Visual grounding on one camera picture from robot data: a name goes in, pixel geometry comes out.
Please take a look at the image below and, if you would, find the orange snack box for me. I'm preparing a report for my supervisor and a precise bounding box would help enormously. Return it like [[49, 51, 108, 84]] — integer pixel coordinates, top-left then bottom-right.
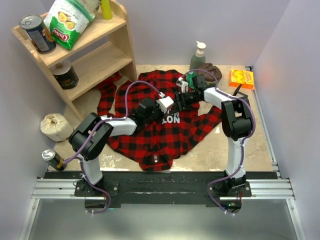
[[228, 69, 255, 90]]

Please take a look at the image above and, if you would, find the green soap dispenser bottle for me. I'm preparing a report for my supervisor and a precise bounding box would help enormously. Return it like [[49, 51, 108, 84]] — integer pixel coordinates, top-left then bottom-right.
[[189, 41, 206, 70]]

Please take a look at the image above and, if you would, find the red black plaid shirt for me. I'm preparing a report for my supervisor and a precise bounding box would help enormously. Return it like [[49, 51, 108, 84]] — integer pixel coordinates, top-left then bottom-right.
[[97, 69, 221, 172]]

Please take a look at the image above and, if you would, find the blue tin can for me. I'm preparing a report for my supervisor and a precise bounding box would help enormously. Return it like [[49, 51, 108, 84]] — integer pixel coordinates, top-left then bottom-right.
[[19, 15, 56, 54]]

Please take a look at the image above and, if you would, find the green chips bag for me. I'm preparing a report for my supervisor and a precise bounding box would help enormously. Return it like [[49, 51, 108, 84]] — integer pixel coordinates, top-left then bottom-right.
[[44, 0, 101, 50]]

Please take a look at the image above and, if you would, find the aluminium rail frame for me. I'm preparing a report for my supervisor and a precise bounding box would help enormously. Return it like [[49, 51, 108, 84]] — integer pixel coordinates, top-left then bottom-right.
[[19, 163, 306, 240]]

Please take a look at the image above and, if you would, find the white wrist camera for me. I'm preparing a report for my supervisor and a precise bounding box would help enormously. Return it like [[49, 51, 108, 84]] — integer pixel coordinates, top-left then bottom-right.
[[176, 76, 189, 93], [156, 96, 174, 114]]

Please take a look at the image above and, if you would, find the yellow bottle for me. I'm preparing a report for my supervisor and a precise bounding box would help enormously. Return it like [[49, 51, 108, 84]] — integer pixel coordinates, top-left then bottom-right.
[[100, 0, 113, 20]]

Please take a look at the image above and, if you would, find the wooden shelf unit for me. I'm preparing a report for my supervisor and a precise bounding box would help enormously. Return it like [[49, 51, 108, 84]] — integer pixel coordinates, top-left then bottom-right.
[[11, 0, 137, 120]]

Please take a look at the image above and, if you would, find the black gold drink can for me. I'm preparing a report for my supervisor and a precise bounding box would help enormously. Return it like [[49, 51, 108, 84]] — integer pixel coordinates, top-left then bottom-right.
[[41, 149, 67, 171]]

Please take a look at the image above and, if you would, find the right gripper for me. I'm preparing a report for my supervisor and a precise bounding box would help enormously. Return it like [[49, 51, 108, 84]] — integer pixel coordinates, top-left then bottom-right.
[[170, 90, 202, 114]]

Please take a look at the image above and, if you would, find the green pouch with brown top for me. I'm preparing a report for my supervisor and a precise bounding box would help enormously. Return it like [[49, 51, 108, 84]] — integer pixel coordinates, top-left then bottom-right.
[[186, 62, 223, 89]]

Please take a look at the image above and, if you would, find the black paper-topped jar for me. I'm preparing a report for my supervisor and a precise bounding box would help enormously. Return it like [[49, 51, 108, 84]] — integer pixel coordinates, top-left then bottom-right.
[[50, 60, 79, 90]]

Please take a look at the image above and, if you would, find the white cloth sack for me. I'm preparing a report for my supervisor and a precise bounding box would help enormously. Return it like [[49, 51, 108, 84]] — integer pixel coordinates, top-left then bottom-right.
[[40, 113, 74, 142]]

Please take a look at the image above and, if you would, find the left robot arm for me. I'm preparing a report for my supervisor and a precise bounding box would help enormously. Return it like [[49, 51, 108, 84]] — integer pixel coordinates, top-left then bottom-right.
[[64, 96, 174, 196]]

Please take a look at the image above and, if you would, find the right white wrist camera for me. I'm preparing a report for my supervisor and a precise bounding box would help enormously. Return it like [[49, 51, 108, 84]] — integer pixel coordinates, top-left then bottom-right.
[[176, 76, 189, 93]]

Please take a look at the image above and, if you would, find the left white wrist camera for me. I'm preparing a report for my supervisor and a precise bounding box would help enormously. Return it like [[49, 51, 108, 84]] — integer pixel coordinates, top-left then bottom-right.
[[156, 96, 174, 114]]

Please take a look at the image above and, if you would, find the black square frame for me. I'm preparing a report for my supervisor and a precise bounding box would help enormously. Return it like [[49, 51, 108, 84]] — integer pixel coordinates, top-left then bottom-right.
[[233, 84, 248, 98]]

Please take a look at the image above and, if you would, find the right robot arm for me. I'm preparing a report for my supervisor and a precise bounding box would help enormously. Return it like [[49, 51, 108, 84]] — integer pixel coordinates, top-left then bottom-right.
[[171, 75, 256, 197]]

